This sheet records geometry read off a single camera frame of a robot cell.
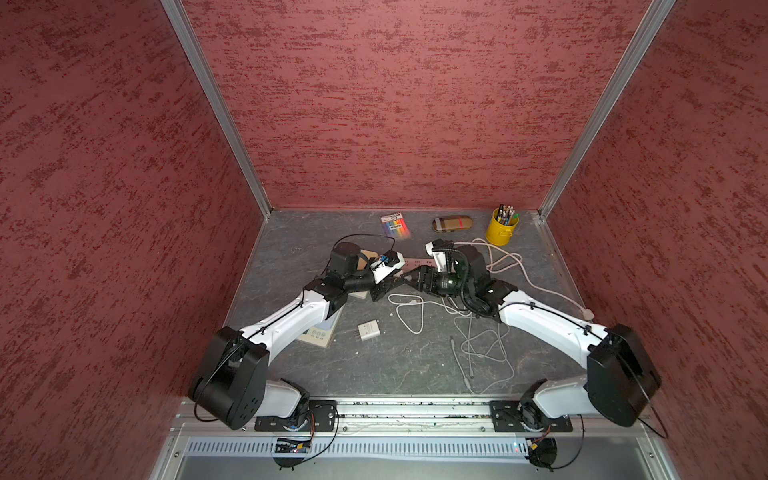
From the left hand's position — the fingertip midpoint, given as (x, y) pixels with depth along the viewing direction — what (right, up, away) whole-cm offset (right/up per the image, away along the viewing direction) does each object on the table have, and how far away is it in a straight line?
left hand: (400, 278), depth 81 cm
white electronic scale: (-24, -17, +5) cm, 30 cm away
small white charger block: (-9, -16, +7) cm, 20 cm away
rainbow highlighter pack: (-1, +16, +33) cm, 37 cm away
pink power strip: (+3, +5, -5) cm, 8 cm away
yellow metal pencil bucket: (+36, +13, +24) cm, 45 cm away
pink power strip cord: (+61, -13, +15) cm, 65 cm away
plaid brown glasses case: (+21, +17, +33) cm, 43 cm away
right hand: (+1, -2, -3) cm, 3 cm away
